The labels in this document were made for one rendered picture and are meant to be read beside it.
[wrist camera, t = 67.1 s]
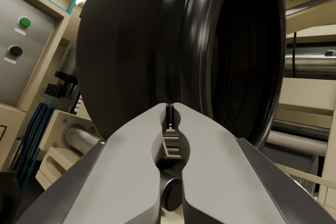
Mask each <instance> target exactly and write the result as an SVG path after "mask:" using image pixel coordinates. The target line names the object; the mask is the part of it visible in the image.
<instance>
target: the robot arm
mask: <svg viewBox="0 0 336 224"><path fill-rule="evenodd" d="M170 116H171V128H172V129H174V130H175V131H176V132H177V133H178V153H179V155H180V156H181V157H182V158H183V160H184V161H185V163H186V165H185V167H184V168H183V170H182V207H183V217H184V224H336V220H335V219H334V218H333V217H332V216H331V214H330V213H329V212H328V211H327V210H326V209H325V208H324V207H323V206H322V205H321V204H320V203H319V202H318V201H317V200H316V199H315V198H314V197H313V196H312V195H311V194H310V193H309V192H308V191H307V190H306V189H304V188H303V187H302V186H301V185H300V184H299V183H298V182H296V181H295V180H294V179H293V178H292V177H290V176H289V175H288V174H287V173H286V172H284V171H283V170H282V169H281V168H280V167H278V166H277V165H276V164H275V163H274V162H272V161H271V160H270V159H269V158H268V157H266V156H265V155H264V154H263V153H261V152H260V151H259V150H258V149H257V148H255V147H254V146H253V145H252V144H251V143H249V142H248V141H247V140H246V139H245V138H236V137H235V136H234V135H233V134H232V133H230V132H229V131H228V130H227V129H225V128H224V127H223V126H221V125H220V124H218V123H217V122H215V121H214V120H212V119H210V118H209V117H207V116H205V115H203V114H201V113H199V112H197V111H195V110H193V109H191V108H189V107H187V106H185V105H184V104H182V103H179V102H175V103H173V104H167V103H159V104H157V105H156V106H154V107H152V108H151V109H149V110H147V111H146V112H144V113H142V114H140V115H139V116H137V117H135V118H134V119H132V120H130V121H129V122H127V123H126V124H125V125H123V126H122V127H121V128H119V129H118V130H117V131H116V132H115V133H113V134H112V135H111V136H110V137H109V138H108V139H107V140H106V141H105V142H97V143H96V144H95V145H94V146H93V147H92V148H91V149H89V150H88V151H87V152H86V153H85V154H84V155H83V156H82V157H81V158H80V159H79V160H78V161H76V162H75V163H74V164H73V165H72V166H71V167H70V168H69V169H68V170H67V171H66V172H65V173H63V174H62V175H61V176H60V177H59V178H58V179H57V180H56V181H55V182H54V183H53V184H52V185H50V186H49V187H48V188H47V189H46V190H45V191H44V192H43V193H42V194H41V195H40V196H39V197H38V198H37V199H36V200H35V201H34V202H33V203H32V204H31V205H30V206H29V208H28V209H27V210H26V211H25V212H24V213H23V214H22V216H21V217H20V218H19V219H18V220H17V222H16V223H15V224H161V213H162V193H161V180H160V171H159V169H158V168H157V167H156V165H157V163H158V161H159V160H160V158H161V157H162V156H163V154H164V149H163V134H164V133H165V132H166V131H167V130H168V129H170Z"/></svg>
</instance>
